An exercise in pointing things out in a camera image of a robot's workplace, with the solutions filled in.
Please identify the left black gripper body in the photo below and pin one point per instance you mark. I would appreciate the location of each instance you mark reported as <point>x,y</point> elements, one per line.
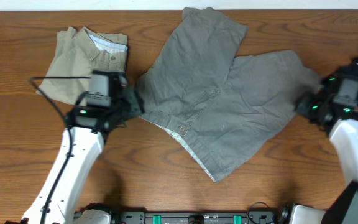
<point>130,107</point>

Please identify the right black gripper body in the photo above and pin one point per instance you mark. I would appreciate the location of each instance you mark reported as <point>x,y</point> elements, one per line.
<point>311,107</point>

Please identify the grey shorts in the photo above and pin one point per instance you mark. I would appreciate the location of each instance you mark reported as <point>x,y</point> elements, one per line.
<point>221,107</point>

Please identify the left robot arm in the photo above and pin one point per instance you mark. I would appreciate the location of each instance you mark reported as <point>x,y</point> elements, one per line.
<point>83,140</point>

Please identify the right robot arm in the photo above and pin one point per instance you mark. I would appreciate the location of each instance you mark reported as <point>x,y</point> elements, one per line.
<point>335,109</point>

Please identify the folded khaki shorts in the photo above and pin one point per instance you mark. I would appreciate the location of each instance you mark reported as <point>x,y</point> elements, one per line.
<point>77,54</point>

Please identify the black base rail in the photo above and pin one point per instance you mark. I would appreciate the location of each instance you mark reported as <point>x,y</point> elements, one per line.
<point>261,214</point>

